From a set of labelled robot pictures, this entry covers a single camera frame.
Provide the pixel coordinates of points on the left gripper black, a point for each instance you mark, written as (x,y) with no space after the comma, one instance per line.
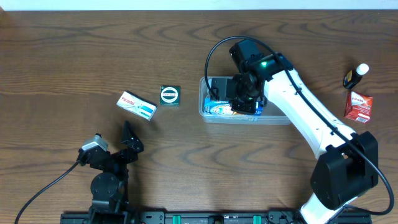
(118,155)

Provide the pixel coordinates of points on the blue Cool Fever box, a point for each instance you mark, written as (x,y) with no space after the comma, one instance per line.
(220,108)

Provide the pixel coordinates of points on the dark bottle white cap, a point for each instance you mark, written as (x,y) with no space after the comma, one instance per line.
(353,77)

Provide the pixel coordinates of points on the red Panadol ActiFast box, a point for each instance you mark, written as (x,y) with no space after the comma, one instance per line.
(358,107)

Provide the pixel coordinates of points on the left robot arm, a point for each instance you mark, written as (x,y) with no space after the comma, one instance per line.
(109,188)

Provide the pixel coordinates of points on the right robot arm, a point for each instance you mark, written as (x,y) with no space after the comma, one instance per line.
(347,162)

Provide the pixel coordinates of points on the clear plastic container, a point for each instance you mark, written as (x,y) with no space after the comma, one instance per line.
(267,115)

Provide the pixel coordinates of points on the white Panadol box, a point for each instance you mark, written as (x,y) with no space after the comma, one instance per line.
(132,103)

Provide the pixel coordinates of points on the green square box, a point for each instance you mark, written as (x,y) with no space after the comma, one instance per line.
(170,95)

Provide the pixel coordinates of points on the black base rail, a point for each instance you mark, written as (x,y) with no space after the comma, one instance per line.
(275,217)

